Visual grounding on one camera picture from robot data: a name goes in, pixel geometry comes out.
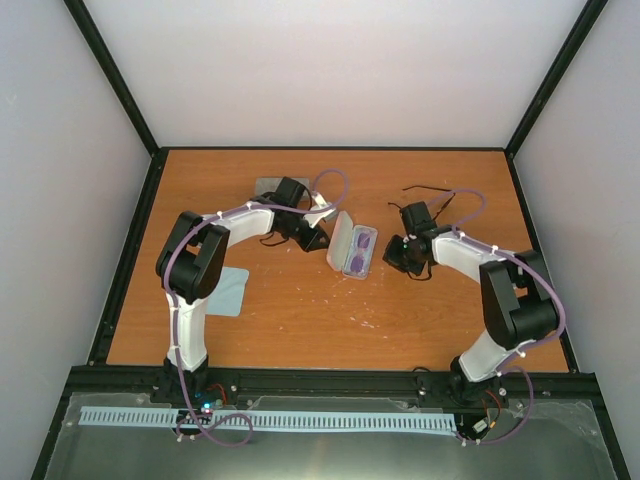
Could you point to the black cage frame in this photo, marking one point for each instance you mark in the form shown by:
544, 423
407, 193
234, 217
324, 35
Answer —
78, 10

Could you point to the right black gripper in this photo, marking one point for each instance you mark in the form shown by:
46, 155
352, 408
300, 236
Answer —
390, 256

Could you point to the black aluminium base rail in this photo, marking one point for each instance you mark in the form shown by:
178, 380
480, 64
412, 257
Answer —
241, 386

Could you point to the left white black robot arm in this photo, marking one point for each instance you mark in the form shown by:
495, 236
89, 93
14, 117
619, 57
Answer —
191, 262

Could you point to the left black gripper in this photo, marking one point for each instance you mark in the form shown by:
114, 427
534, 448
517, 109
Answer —
312, 243

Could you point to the pink glasses case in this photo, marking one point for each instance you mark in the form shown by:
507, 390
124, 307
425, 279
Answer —
340, 243

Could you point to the grey glasses case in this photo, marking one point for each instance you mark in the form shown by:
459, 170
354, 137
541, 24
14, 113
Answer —
267, 184

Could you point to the blue slotted cable duct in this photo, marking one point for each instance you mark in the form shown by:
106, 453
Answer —
278, 421

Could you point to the black frame glasses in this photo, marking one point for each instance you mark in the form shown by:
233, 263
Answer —
435, 200

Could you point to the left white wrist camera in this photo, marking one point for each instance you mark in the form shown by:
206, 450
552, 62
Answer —
321, 209

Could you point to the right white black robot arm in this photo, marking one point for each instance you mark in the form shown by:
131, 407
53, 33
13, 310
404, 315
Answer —
520, 307

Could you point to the blue cleaning cloth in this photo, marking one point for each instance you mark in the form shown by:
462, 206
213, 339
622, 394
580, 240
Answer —
227, 298

